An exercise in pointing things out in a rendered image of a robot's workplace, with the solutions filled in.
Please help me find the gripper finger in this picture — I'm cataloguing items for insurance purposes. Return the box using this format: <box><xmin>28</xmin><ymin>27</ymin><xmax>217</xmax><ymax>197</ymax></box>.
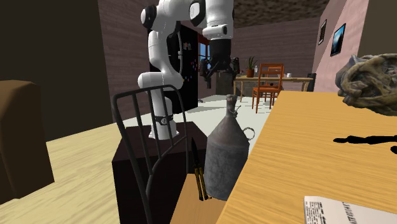
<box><xmin>199</xmin><ymin>57</ymin><xmax>218</xmax><ymax>90</ymax></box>
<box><xmin>221</xmin><ymin>57</ymin><xmax>241</xmax><ymax>77</ymax></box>

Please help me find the black refrigerator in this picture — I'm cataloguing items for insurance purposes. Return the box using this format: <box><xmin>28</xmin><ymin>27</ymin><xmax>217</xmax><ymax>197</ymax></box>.
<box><xmin>148</xmin><ymin>24</ymin><xmax>200</xmax><ymax>115</ymax></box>

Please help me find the red framed window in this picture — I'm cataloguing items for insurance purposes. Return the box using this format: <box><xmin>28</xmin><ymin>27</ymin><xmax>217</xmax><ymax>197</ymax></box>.
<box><xmin>197</xmin><ymin>33</ymin><xmax>212</xmax><ymax>74</ymax></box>

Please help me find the dark robot stand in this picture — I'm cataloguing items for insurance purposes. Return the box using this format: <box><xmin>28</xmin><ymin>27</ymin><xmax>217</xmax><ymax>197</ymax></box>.
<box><xmin>111</xmin><ymin>121</ymin><xmax>209</xmax><ymax>224</ymax></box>

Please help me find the black knife with yellow handle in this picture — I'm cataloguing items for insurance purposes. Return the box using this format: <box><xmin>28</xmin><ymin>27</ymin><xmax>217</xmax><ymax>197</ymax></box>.
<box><xmin>190</xmin><ymin>136</ymin><xmax>212</xmax><ymax>202</ymax></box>

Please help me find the white printed paper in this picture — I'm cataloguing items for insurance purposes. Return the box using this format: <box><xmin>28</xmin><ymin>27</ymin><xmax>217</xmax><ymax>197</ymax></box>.
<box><xmin>303</xmin><ymin>195</ymin><xmax>397</xmax><ymax>224</ymax></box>

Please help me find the brown cabinet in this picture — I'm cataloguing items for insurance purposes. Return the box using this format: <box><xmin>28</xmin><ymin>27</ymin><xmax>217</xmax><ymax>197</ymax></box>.
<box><xmin>0</xmin><ymin>80</ymin><xmax>55</xmax><ymax>206</ymax></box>

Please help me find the black metal chair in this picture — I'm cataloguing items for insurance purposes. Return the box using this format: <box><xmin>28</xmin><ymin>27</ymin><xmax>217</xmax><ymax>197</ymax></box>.
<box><xmin>110</xmin><ymin>84</ymin><xmax>227</xmax><ymax>224</ymax></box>

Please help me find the light wooden dining table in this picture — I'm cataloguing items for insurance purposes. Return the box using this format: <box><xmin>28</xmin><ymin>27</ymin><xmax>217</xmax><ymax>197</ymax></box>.
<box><xmin>232</xmin><ymin>55</ymin><xmax>315</xmax><ymax>103</ymax></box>

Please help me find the orange wooden chair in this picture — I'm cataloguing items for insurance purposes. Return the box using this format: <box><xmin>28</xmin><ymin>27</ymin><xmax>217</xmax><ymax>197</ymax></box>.
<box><xmin>251</xmin><ymin>63</ymin><xmax>285</xmax><ymax>115</ymax></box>

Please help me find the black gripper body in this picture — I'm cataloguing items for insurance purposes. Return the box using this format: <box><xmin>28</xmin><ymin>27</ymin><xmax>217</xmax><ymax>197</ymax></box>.
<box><xmin>210</xmin><ymin>38</ymin><xmax>233</xmax><ymax>64</ymax></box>

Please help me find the large framed wall picture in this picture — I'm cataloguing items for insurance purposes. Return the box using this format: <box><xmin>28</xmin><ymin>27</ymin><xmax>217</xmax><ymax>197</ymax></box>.
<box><xmin>330</xmin><ymin>22</ymin><xmax>347</xmax><ymax>57</ymax></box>

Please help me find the brown crumpled sculpture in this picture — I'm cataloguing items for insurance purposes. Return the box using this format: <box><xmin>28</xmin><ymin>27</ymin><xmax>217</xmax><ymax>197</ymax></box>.
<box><xmin>335</xmin><ymin>53</ymin><xmax>397</xmax><ymax>117</ymax></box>

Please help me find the small framed wall picture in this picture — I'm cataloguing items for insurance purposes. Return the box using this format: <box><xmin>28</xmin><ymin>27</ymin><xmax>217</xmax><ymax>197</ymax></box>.
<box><xmin>317</xmin><ymin>19</ymin><xmax>328</xmax><ymax>46</ymax></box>

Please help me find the grey metal jug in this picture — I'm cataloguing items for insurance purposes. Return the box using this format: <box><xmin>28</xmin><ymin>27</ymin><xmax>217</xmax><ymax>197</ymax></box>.
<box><xmin>203</xmin><ymin>94</ymin><xmax>256</xmax><ymax>202</ymax></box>

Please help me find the orange wooden table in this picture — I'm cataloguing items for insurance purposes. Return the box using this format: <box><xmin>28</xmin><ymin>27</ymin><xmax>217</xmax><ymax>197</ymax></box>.
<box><xmin>215</xmin><ymin>90</ymin><xmax>397</xmax><ymax>224</ymax></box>

